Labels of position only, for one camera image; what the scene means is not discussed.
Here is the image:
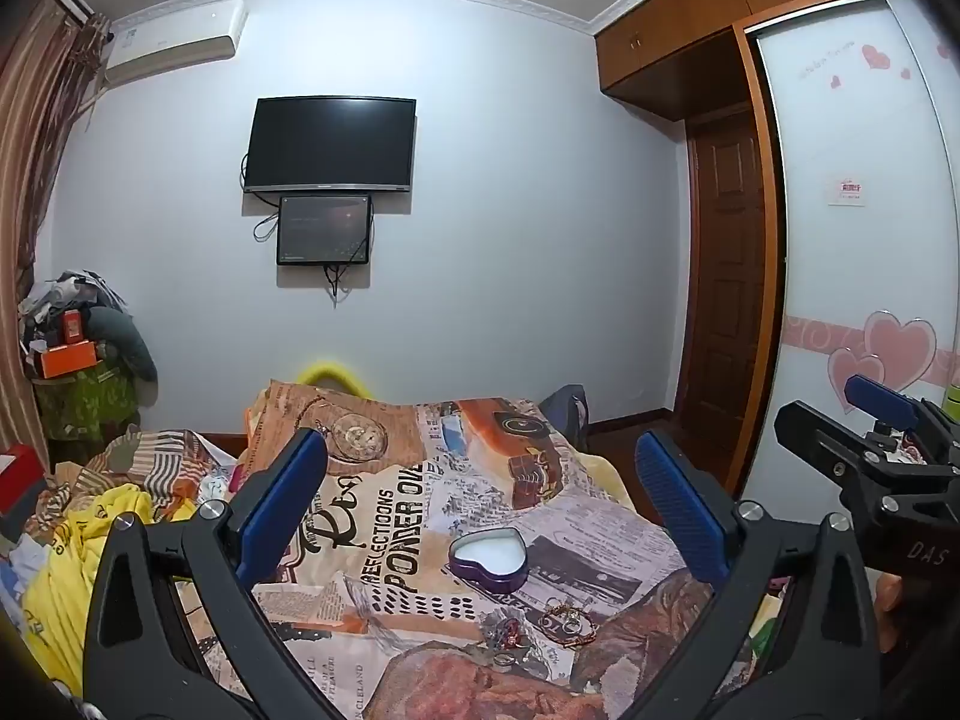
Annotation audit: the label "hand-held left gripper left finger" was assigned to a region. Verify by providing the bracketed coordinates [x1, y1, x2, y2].
[82, 427, 353, 720]

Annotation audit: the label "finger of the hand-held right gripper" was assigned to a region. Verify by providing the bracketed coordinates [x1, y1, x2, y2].
[774, 400, 912, 500]
[844, 373, 960, 466]

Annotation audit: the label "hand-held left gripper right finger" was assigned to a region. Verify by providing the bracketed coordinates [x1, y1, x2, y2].
[634, 429, 882, 720]

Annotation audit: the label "gold and red braided bracelet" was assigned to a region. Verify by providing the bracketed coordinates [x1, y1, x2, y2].
[536, 600, 601, 647]

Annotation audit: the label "purple heart-shaped tin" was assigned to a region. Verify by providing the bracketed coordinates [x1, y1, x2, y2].
[448, 527, 530, 592]

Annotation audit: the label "red bracelet with blue beads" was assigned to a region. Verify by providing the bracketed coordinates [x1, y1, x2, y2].
[491, 615, 531, 650]

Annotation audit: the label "person's right hand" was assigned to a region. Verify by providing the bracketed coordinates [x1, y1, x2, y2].
[874, 570, 903, 657]

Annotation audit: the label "yellow curved object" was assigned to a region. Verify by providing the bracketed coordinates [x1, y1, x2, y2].
[296, 360, 372, 397]

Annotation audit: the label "dark blue bag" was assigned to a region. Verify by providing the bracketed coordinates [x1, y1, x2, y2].
[536, 384, 593, 451]

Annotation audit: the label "printed newspaper-pattern blanket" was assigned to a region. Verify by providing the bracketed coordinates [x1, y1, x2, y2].
[172, 379, 785, 720]

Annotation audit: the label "brown wooden door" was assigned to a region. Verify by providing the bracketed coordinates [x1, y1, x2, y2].
[671, 109, 770, 440]

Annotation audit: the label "white wardrobe door pink hearts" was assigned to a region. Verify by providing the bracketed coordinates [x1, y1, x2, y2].
[739, 0, 960, 503]

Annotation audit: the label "green patterned cloth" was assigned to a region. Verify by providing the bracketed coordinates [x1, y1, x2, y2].
[34, 371, 140, 442]

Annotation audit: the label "yellow cloth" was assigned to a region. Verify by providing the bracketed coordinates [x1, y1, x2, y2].
[19, 484, 218, 698]

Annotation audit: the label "orange box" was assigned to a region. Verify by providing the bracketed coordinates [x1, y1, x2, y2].
[39, 341, 98, 380]

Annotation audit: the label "red box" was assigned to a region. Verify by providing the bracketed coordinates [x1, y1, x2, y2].
[0, 444, 47, 541]

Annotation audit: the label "pile of clothes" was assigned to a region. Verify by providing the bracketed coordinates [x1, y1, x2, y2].
[19, 266, 158, 383]

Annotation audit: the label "wooden overhead cabinet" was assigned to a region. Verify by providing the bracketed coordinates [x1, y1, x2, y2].
[592, 0, 901, 121]

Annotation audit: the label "brown striped curtain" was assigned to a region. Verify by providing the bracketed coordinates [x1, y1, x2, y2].
[0, 0, 113, 458]

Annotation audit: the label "white air conditioner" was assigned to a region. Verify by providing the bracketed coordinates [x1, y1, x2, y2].
[103, 0, 248, 88]

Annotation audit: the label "black television cable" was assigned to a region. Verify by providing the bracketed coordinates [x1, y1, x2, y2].
[240, 154, 280, 245]

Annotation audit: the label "small black wall monitor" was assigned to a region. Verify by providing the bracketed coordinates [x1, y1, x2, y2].
[275, 193, 374, 267]

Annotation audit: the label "black wall television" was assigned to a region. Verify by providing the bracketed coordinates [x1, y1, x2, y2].
[241, 96, 418, 194]

